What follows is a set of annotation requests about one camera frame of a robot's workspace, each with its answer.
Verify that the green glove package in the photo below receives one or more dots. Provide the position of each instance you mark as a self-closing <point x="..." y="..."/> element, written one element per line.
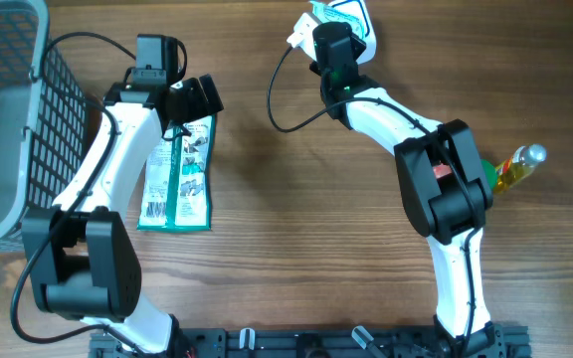
<point x="176" y="194"/>

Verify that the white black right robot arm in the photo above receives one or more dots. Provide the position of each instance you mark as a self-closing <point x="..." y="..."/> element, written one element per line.
<point x="444" y="190"/>

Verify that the white barcode scanner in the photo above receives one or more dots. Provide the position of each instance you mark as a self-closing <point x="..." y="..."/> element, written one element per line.
<point x="365" y="30"/>

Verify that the yellow liquid bottle silver cap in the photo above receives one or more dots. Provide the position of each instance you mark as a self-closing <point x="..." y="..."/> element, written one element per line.
<point x="518" y="166"/>

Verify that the green lid jar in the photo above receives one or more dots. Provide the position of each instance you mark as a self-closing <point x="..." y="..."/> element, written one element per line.
<point x="490" y="173"/>

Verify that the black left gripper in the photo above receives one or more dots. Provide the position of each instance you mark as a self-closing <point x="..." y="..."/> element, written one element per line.
<point x="203" y="109"/>

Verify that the light green wipes pack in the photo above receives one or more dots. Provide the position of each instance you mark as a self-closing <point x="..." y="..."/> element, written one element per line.
<point x="327" y="13"/>

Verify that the grey plastic mesh basket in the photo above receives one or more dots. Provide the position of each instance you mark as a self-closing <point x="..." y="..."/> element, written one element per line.
<point x="43" y="122"/>

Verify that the red white tissue pack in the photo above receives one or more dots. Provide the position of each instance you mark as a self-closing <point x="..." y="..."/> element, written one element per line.
<point x="442" y="170"/>

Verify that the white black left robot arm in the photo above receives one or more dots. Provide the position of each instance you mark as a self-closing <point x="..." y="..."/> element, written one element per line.
<point x="81" y="263"/>

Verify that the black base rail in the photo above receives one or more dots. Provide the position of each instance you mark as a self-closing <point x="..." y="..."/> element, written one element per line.
<point x="410" y="341"/>

